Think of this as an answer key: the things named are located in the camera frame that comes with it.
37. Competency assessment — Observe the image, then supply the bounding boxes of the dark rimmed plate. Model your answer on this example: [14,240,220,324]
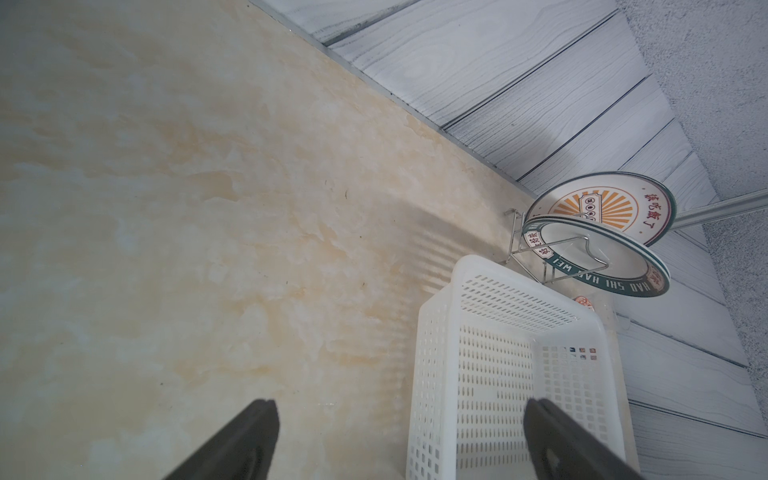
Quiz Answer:
[521,215,671,298]

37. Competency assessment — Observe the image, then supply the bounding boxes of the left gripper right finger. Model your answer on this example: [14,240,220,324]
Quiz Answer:
[523,398,642,480]

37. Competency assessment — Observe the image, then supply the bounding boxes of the right aluminium corner post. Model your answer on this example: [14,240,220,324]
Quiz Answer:
[671,189,768,230]

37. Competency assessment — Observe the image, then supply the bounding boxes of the decorated plate upright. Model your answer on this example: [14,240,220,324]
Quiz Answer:
[525,171,677,246]

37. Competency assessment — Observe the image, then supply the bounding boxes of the white plastic basket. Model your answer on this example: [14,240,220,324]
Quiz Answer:
[406,255,626,479]

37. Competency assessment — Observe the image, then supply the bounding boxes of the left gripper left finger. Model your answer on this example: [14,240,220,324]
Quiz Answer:
[165,399,280,480]

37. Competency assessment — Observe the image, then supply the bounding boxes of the metal wire plate stand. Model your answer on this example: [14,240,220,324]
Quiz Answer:
[500,208,610,284]

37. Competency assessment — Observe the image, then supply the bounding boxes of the red patterned bowl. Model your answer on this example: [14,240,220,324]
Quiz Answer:
[573,296,595,312]

